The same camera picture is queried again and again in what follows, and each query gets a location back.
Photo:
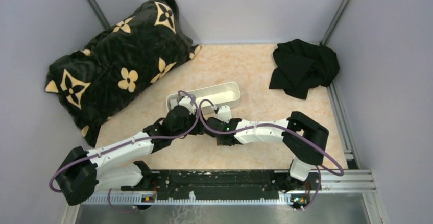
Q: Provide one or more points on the black floral plush pillow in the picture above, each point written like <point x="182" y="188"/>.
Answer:
<point x="118" y="64"/>

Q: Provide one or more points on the stack of grey cards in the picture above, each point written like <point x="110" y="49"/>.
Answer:
<point x="172" y="102"/>

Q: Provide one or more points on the brown leather card holder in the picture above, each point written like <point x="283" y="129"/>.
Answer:
<point x="224" y="142"/>

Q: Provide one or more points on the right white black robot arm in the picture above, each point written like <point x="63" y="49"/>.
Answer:
<point x="302" y="135"/>

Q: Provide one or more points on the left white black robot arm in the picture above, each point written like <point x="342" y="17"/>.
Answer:
<point x="85" y="172"/>

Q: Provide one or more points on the white oblong plastic tray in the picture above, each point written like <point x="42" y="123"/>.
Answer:
<point x="222" y="94"/>

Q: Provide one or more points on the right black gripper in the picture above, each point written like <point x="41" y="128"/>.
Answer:
<point x="227" y="122"/>

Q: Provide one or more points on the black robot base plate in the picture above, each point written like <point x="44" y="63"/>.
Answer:
<point x="222" y="185"/>

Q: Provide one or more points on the black cloth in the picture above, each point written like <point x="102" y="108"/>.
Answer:
<point x="301" y="66"/>

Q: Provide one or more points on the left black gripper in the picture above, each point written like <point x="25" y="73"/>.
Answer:
<point x="196" y="129"/>

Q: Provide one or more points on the aluminium frame rail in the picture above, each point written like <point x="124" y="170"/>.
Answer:
<point x="355" y="179"/>

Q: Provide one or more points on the white slotted cable duct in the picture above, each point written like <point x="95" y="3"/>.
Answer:
<point x="139" y="199"/>

